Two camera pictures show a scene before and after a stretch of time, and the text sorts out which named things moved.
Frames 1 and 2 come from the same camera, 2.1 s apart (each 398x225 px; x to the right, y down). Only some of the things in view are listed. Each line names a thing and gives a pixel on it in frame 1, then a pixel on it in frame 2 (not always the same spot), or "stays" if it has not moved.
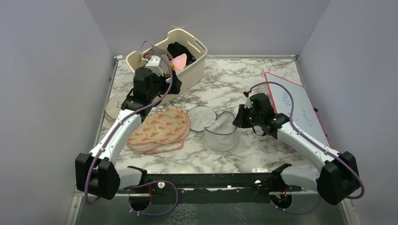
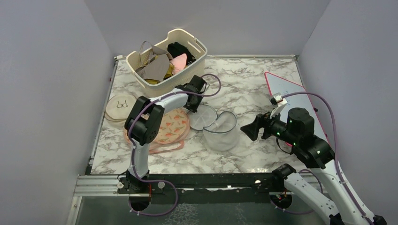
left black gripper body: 160,86 → 194,107
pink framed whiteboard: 303,115 stays
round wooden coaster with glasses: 113,107 stays
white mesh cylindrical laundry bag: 220,132 stays
